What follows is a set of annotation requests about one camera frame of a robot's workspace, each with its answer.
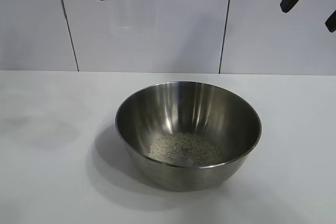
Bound stainless steel mixing bowl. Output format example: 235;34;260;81
115;81;263;192

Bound white rice grains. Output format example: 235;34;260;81
148;132;224;167

